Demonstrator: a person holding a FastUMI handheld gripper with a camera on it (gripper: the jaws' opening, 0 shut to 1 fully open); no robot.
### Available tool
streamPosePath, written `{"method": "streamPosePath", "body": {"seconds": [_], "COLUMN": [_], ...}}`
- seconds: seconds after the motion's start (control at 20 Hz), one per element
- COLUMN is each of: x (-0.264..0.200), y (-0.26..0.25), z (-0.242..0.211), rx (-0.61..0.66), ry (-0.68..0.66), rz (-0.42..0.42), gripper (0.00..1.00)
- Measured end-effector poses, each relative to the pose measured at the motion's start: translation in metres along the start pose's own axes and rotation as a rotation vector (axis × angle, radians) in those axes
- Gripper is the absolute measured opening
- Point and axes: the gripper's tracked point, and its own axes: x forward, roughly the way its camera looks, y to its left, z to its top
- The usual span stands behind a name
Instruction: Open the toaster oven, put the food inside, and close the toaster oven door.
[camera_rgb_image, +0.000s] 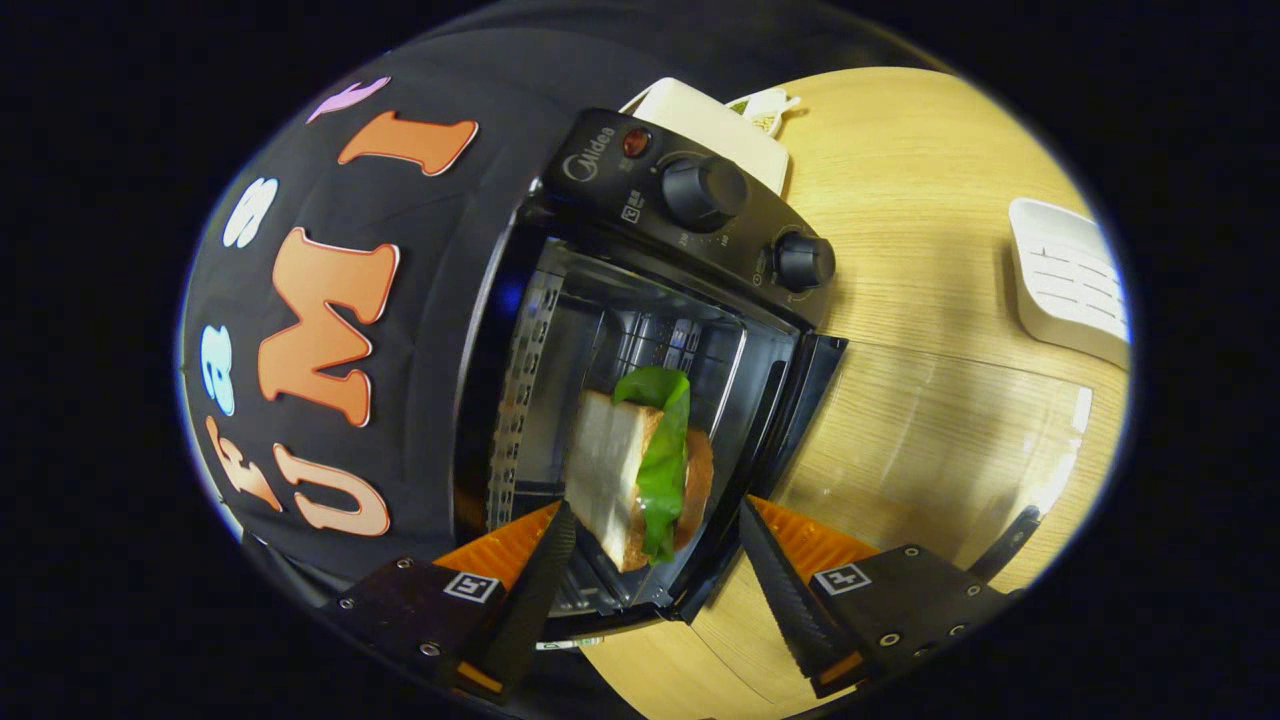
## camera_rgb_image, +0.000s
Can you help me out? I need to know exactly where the black backdrop cloth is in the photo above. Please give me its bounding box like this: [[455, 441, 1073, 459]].
[[180, 10, 661, 601]]

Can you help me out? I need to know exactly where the black toaster oven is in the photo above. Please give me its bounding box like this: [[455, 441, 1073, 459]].
[[455, 108, 1093, 641]]

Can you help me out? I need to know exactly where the sandwich with green lettuce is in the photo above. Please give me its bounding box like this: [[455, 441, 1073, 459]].
[[563, 366, 714, 573]]

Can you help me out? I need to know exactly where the small white dish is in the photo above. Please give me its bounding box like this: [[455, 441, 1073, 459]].
[[728, 88, 801, 136]]

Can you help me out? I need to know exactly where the white pop-up toaster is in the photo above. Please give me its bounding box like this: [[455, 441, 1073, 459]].
[[620, 78, 791, 196]]

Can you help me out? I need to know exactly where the white rectangular plate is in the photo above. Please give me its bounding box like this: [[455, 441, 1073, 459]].
[[1008, 198, 1131, 369]]

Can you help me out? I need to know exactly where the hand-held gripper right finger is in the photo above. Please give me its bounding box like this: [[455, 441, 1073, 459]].
[[738, 496, 1013, 699]]

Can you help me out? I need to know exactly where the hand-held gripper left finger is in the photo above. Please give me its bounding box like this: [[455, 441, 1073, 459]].
[[322, 500, 578, 701]]

